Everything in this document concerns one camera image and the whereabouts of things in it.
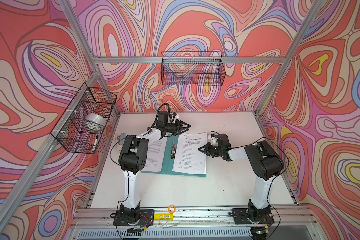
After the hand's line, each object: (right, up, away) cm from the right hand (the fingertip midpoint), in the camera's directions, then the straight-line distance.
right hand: (199, 151), depth 97 cm
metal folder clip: (-17, 0, -1) cm, 17 cm away
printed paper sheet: (-29, -1, +1) cm, 29 cm away
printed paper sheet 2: (-8, -4, -3) cm, 9 cm away
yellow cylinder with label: (-21, -28, -25) cm, 43 cm away
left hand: (-6, +16, -5) cm, 18 cm away
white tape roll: (-54, +21, -25) cm, 63 cm away
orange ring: (-16, -26, -21) cm, 37 cm away
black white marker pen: (-54, +8, -26) cm, 60 cm away
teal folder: (-20, -5, -4) cm, 21 cm away
